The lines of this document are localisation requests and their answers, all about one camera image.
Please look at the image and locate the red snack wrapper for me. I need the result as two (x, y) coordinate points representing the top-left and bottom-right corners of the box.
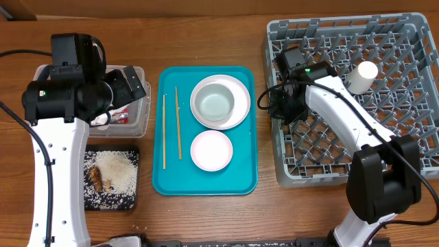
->
(110, 108), (129, 124)

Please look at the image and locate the white napkin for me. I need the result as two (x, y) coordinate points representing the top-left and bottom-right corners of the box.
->
(90, 110), (116, 127)

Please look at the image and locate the pale green bowl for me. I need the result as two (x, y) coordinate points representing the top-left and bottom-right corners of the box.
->
(195, 84), (235, 121)

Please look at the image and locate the white cup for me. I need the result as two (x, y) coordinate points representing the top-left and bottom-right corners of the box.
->
(345, 61), (379, 95)

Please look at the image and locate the white rice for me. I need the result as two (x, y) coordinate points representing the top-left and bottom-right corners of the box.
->
(84, 150), (139, 211)

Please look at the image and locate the small white dish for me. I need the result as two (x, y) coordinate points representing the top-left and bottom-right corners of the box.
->
(190, 130), (233, 172)

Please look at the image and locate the brown food scrap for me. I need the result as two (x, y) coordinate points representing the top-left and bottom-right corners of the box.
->
(88, 166), (103, 192)

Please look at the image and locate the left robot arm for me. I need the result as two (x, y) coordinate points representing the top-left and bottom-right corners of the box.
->
(28, 117), (91, 246)

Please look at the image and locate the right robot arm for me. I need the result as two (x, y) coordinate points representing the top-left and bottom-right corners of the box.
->
(270, 58), (423, 246)

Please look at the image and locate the clear plastic bin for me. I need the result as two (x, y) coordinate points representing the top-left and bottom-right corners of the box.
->
(22, 65), (151, 138)

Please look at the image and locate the large white plate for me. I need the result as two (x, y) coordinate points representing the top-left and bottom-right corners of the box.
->
(190, 74), (250, 130)

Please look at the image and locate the black plastic tray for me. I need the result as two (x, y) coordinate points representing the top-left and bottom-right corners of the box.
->
(83, 143), (141, 211)

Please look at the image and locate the teal plastic tray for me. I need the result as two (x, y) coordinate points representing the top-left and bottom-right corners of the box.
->
(152, 66), (258, 196)

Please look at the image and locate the grey dish rack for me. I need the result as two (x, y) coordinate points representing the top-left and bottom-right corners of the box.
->
(262, 13), (438, 188)

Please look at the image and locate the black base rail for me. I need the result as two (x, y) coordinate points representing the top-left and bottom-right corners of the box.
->
(94, 233), (337, 247)

